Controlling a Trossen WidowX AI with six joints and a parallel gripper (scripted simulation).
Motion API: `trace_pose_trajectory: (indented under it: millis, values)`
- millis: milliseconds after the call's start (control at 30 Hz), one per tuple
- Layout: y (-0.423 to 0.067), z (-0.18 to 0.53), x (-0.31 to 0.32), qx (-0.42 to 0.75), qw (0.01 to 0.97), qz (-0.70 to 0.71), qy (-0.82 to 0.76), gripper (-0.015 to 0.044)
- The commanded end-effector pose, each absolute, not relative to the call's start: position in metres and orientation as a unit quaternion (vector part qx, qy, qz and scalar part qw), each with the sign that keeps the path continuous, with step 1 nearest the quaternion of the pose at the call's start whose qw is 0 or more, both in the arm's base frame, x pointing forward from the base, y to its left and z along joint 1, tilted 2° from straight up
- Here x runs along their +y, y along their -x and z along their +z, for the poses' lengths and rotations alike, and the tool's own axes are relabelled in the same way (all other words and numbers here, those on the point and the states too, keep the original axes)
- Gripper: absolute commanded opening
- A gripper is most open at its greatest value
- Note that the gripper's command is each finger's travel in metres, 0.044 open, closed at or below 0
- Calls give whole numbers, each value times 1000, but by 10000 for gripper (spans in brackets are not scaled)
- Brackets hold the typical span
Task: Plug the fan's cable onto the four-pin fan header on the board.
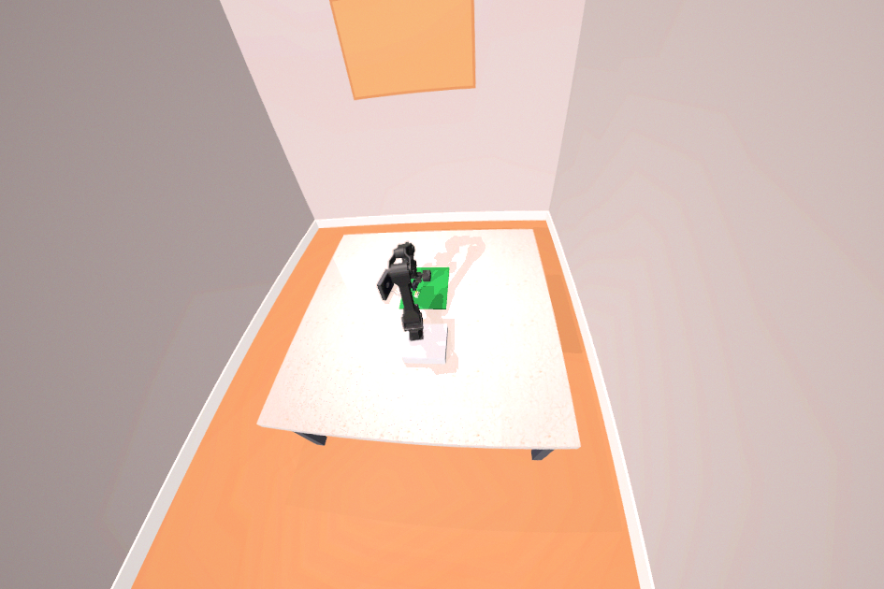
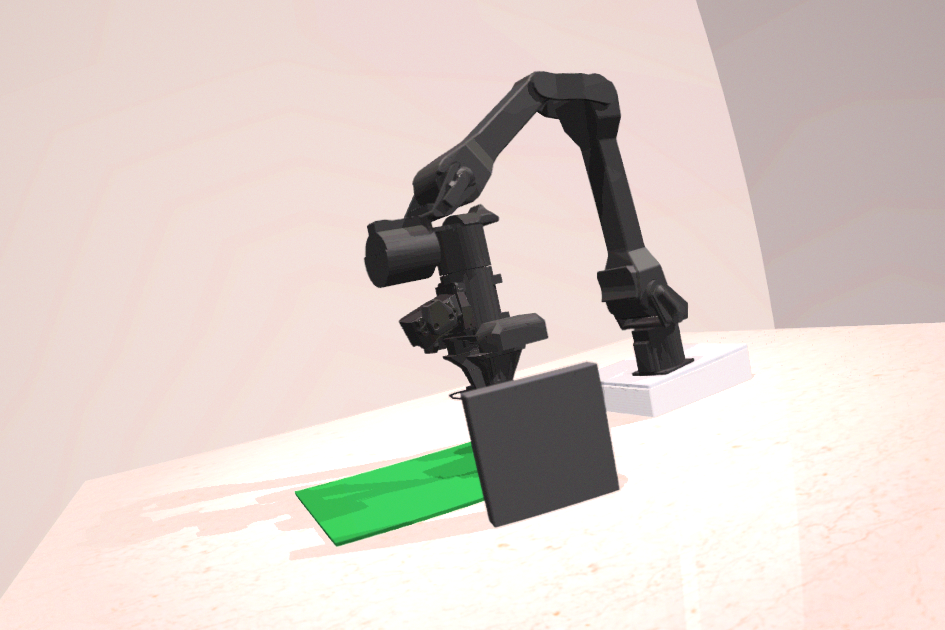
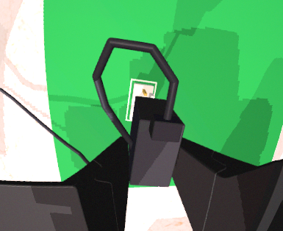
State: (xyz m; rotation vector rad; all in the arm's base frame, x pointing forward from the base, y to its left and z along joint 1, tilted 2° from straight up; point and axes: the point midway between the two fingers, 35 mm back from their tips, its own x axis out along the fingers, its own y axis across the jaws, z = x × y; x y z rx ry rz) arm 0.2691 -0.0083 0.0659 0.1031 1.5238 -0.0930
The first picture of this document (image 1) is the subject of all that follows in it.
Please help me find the green circuit board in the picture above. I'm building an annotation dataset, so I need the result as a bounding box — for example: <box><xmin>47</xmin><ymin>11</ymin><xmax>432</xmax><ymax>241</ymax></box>
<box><xmin>411</xmin><ymin>267</ymin><xmax>450</xmax><ymax>309</ymax></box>

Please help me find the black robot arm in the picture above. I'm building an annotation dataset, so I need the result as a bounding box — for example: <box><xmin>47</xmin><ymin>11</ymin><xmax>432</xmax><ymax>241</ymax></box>
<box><xmin>387</xmin><ymin>241</ymin><xmax>424</xmax><ymax>342</ymax></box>

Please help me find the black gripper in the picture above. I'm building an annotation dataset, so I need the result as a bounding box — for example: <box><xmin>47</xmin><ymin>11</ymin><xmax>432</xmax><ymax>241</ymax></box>
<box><xmin>411</xmin><ymin>267</ymin><xmax>431</xmax><ymax>289</ymax></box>

